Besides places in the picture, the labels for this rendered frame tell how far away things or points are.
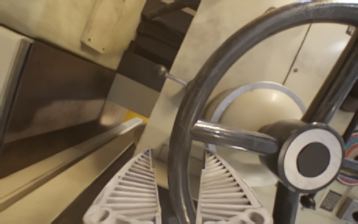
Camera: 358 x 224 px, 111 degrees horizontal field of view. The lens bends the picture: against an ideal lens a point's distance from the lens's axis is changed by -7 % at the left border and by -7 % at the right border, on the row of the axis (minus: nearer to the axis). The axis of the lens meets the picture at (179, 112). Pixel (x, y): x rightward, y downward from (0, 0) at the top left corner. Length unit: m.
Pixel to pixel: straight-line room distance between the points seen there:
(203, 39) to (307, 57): 0.30
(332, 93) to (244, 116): 0.12
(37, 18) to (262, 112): 0.69
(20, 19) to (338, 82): 0.77
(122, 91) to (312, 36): 1.03
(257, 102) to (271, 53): 0.21
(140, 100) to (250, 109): 0.88
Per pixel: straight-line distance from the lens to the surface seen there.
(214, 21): 0.44
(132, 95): 1.08
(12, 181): 0.86
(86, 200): 0.58
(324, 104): 0.25
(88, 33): 0.78
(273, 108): 0.31
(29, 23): 0.67
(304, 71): 0.52
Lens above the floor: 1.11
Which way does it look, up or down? 3 degrees up
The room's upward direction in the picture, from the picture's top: 114 degrees clockwise
